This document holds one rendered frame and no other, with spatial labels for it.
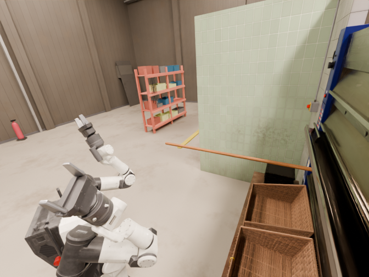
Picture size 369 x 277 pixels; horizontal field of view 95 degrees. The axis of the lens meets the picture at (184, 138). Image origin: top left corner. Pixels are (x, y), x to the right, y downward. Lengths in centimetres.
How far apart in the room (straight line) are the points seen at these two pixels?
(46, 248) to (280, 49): 271
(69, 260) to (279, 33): 269
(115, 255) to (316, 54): 260
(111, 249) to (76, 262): 12
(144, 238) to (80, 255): 24
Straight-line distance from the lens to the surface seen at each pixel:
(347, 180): 105
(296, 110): 269
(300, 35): 262
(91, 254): 86
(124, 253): 86
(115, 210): 68
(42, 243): 105
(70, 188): 59
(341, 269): 73
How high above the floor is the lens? 199
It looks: 24 degrees down
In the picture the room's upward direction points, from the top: 4 degrees counter-clockwise
